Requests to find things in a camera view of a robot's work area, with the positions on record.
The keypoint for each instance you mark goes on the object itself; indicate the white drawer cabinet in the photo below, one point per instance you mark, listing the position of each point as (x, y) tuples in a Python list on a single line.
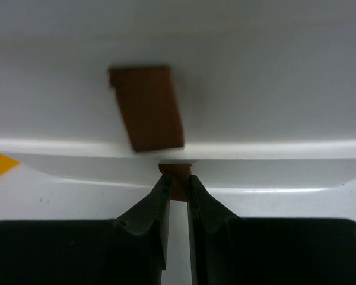
[(255, 79)]

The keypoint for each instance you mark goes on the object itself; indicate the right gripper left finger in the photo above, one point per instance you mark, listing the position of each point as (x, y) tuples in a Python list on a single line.
[(129, 249)]

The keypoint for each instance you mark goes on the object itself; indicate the white drawer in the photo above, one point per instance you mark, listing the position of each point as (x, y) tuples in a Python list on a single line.
[(216, 174)]

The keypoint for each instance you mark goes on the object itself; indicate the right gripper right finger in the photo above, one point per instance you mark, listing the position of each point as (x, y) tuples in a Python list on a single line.
[(228, 249)]

